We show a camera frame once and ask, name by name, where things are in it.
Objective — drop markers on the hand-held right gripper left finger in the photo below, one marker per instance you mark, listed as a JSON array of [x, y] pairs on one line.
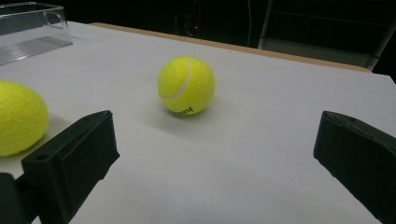
[[71, 161]]

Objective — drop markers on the clear plastic container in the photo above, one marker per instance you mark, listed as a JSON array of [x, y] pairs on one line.
[[28, 46]]

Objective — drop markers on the yellow tennis ball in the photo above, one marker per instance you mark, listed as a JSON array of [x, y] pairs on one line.
[[18, 118], [186, 85]]

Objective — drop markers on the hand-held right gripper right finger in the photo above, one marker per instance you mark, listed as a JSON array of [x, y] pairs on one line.
[[361, 155]]

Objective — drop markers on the white metal desk frame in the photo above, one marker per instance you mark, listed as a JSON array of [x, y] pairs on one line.
[[311, 51]]

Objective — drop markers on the white table sheet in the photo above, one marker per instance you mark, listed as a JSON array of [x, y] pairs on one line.
[[249, 140]]

